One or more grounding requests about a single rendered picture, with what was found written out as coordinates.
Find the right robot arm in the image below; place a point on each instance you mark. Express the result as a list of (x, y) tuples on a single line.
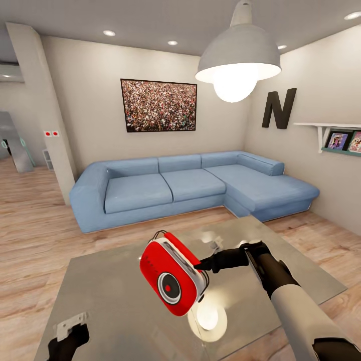
[(313, 335)]

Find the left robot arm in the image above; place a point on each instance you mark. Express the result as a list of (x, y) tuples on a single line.
[(70, 335)]

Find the radio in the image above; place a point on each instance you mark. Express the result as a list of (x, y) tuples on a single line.
[(168, 265)]

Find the decorative sign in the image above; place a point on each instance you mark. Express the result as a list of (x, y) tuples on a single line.
[(273, 104)]

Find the standing mirror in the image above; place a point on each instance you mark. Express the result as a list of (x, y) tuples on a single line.
[(15, 145)]

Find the shelf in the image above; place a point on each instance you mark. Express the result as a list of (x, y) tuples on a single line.
[(333, 127)]

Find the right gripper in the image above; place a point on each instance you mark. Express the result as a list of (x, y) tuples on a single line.
[(221, 260)]

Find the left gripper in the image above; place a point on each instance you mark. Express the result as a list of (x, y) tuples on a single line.
[(80, 335)]

